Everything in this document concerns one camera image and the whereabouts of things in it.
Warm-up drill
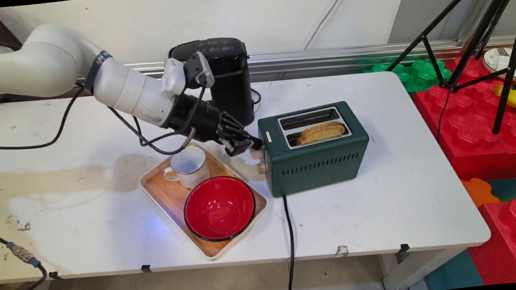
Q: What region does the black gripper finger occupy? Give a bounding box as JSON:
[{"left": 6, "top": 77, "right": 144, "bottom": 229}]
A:
[
  {"left": 216, "top": 131, "right": 254, "bottom": 159},
  {"left": 219, "top": 108, "right": 264, "bottom": 151}
]

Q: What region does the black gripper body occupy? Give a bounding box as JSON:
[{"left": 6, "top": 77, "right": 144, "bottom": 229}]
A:
[{"left": 162, "top": 90, "right": 227, "bottom": 148}]

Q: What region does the green toaster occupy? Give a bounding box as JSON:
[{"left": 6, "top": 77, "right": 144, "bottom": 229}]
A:
[{"left": 256, "top": 99, "right": 375, "bottom": 199}]

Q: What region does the white enamel mug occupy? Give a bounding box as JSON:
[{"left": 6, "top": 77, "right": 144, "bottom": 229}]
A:
[{"left": 161, "top": 143, "right": 211, "bottom": 192}]

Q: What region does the black coffee machine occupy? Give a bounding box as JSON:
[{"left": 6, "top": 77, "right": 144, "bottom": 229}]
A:
[{"left": 168, "top": 35, "right": 257, "bottom": 133}]

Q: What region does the red bowl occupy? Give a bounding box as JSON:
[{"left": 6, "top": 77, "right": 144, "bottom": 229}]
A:
[{"left": 181, "top": 174, "right": 259, "bottom": 244}]

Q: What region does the toasted bread slice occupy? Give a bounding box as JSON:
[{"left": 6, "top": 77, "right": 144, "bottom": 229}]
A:
[{"left": 295, "top": 120, "right": 347, "bottom": 146}]

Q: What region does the wooden tray white rim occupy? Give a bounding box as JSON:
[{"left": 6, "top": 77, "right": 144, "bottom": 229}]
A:
[{"left": 136, "top": 136, "right": 273, "bottom": 266}]

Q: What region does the green foam block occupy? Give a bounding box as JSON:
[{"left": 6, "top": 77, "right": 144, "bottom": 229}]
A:
[{"left": 363, "top": 57, "right": 454, "bottom": 97}]

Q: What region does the white table leg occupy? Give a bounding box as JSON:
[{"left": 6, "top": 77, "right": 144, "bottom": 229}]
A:
[{"left": 380, "top": 246, "right": 470, "bottom": 290}]

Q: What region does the large red foam block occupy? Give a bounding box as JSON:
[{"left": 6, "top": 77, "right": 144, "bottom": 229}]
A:
[{"left": 409, "top": 51, "right": 516, "bottom": 187}]

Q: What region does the orange foam piece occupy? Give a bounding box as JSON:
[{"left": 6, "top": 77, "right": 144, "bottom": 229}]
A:
[{"left": 461, "top": 176, "right": 502, "bottom": 209}]

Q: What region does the teal floor mat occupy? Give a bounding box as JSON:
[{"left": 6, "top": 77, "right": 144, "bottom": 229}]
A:
[{"left": 422, "top": 248, "right": 485, "bottom": 290}]

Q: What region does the white bowl dark rim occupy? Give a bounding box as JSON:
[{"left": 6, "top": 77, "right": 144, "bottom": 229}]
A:
[{"left": 482, "top": 46, "right": 516, "bottom": 85}]

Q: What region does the black tripod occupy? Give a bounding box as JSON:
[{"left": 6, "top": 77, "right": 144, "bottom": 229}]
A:
[{"left": 381, "top": 0, "right": 516, "bottom": 143}]

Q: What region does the small red foam block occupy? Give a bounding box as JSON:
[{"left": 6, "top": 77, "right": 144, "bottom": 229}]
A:
[{"left": 464, "top": 200, "right": 516, "bottom": 288}]

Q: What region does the grey white wrist camera mount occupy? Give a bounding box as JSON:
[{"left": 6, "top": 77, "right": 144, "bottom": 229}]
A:
[{"left": 159, "top": 50, "right": 216, "bottom": 97}]

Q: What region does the black toaster power cord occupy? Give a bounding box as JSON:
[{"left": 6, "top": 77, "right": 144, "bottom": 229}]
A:
[{"left": 280, "top": 195, "right": 300, "bottom": 290}]

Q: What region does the aluminium wall rail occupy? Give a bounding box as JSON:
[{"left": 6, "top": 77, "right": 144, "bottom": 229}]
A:
[{"left": 75, "top": 29, "right": 516, "bottom": 94}]

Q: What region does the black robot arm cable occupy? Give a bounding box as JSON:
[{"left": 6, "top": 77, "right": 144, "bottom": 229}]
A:
[{"left": 0, "top": 71, "right": 214, "bottom": 171}]

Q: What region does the thin black tripod cable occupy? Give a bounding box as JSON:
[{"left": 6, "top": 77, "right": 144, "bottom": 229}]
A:
[{"left": 432, "top": 87, "right": 456, "bottom": 143}]

